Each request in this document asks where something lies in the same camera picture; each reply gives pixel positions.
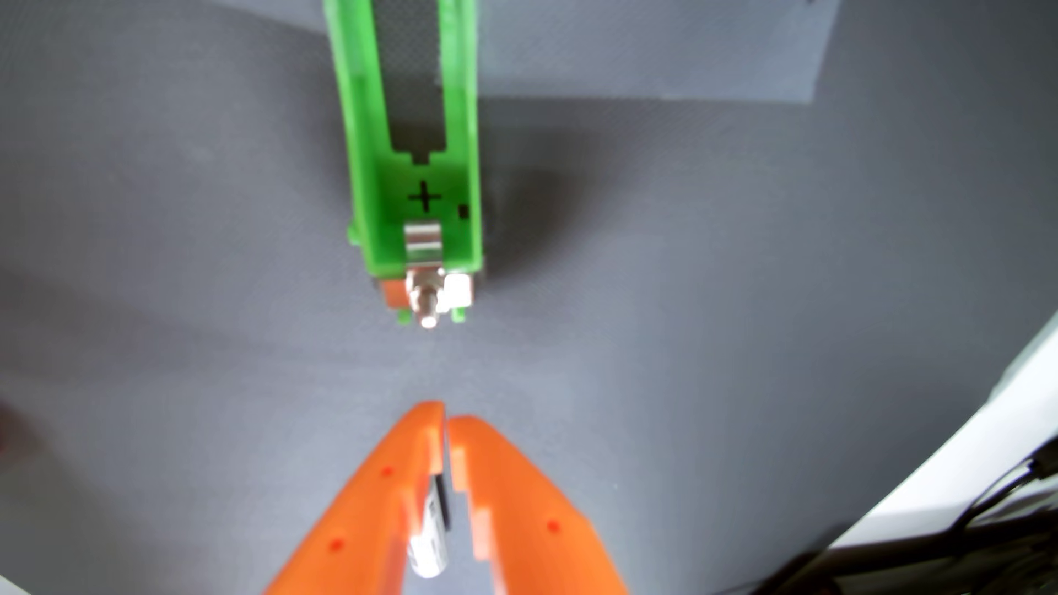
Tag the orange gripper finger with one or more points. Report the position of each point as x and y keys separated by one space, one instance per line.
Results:
x=529 y=529
x=355 y=529

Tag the grey tape strip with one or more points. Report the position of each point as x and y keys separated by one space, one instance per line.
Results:
x=661 y=49

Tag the green battery holder with bolts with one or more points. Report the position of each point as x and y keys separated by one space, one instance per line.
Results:
x=372 y=165

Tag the dark grey mat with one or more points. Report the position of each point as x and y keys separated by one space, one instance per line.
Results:
x=165 y=330

